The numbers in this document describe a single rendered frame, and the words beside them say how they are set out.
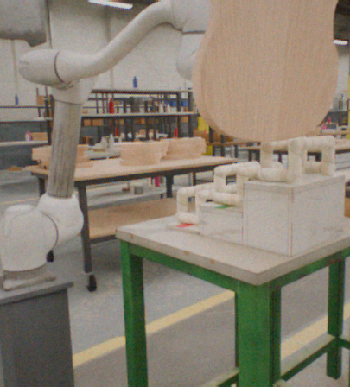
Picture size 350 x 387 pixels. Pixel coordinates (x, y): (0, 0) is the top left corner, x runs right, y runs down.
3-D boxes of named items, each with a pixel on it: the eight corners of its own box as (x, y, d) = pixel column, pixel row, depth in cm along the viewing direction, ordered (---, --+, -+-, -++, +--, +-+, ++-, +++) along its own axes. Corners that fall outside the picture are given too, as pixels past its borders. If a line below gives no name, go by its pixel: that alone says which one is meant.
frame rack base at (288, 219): (293, 257, 102) (294, 187, 99) (242, 245, 113) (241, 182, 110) (343, 234, 121) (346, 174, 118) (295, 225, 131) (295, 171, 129)
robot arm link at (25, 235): (-10, 269, 154) (-16, 209, 150) (26, 253, 170) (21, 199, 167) (26, 274, 148) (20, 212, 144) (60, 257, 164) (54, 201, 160)
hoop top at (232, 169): (220, 178, 120) (220, 167, 119) (212, 177, 122) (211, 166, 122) (262, 170, 134) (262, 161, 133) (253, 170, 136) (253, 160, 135)
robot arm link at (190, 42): (191, 81, 116) (192, 30, 113) (169, 82, 130) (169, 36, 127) (225, 81, 120) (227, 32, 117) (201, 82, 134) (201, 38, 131)
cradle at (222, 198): (241, 207, 115) (241, 196, 114) (209, 203, 123) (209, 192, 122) (248, 206, 117) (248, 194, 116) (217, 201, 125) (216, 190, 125)
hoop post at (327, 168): (330, 176, 114) (331, 142, 112) (319, 176, 116) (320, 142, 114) (335, 175, 116) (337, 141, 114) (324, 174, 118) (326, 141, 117)
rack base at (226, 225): (244, 245, 113) (244, 212, 111) (198, 235, 125) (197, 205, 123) (297, 225, 131) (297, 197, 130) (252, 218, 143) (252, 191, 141)
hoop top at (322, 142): (297, 153, 101) (297, 139, 100) (285, 152, 103) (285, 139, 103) (337, 147, 115) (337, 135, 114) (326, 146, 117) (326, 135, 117)
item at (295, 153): (296, 185, 103) (297, 146, 101) (284, 184, 105) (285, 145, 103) (303, 183, 105) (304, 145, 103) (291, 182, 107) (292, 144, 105)
